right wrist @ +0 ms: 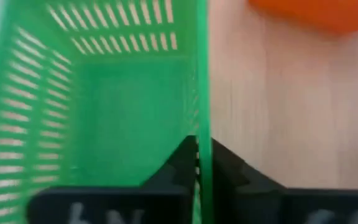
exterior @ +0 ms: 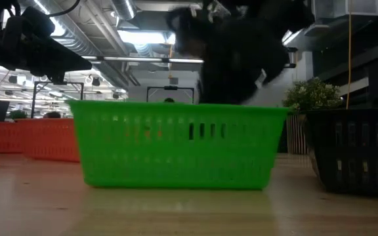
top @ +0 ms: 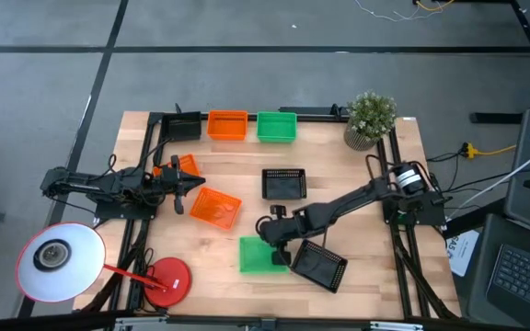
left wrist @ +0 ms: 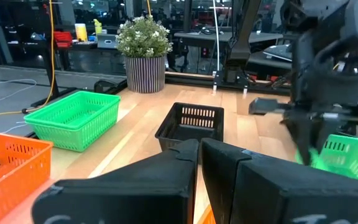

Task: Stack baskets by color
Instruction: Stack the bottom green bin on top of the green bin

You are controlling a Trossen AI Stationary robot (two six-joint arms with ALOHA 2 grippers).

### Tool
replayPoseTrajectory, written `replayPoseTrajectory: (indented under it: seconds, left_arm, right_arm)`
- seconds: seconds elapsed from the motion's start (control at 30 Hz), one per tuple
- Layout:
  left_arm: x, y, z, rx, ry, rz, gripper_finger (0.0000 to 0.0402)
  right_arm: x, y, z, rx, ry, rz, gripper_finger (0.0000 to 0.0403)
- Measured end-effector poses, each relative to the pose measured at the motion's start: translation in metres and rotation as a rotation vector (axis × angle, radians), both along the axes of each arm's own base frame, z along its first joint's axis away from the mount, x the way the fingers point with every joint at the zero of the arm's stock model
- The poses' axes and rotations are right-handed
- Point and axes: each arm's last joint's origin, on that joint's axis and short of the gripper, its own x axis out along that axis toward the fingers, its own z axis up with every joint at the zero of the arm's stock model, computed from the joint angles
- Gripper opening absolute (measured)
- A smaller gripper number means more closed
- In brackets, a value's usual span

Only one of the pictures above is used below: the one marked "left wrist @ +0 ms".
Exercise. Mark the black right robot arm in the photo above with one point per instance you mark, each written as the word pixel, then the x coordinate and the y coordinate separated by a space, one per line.
pixel 328 15

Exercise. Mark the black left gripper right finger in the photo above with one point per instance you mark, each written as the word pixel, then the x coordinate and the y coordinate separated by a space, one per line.
pixel 275 196

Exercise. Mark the grey box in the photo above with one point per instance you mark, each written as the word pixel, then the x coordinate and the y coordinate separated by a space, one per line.
pixel 106 41

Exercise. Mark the yellow cylindrical container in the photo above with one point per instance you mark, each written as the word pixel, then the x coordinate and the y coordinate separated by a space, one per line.
pixel 81 32

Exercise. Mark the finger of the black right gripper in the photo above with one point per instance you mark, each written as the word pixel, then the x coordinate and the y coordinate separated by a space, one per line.
pixel 301 137
pixel 328 132

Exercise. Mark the green plastic basket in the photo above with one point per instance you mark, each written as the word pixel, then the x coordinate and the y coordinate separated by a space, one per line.
pixel 353 158
pixel 73 124

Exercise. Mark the yellow spray bottle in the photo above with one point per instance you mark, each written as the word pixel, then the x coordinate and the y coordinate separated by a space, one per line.
pixel 98 27

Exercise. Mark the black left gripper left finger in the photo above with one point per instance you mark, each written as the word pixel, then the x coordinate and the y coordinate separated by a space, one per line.
pixel 141 193

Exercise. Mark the black background desk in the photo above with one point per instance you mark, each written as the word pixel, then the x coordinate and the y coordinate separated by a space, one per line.
pixel 204 36

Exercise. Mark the red storage bin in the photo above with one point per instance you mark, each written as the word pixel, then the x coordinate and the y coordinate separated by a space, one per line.
pixel 62 39

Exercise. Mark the small blue container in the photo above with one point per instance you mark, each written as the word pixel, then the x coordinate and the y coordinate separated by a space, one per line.
pixel 91 38

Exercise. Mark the black plastic basket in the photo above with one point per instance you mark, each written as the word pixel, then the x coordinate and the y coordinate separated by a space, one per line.
pixel 191 130

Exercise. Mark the white-flowered plant in striped pot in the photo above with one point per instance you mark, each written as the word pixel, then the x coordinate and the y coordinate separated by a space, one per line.
pixel 145 56

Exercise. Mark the orange plastic basket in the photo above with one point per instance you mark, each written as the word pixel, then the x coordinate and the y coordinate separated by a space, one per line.
pixel 208 217
pixel 8 174

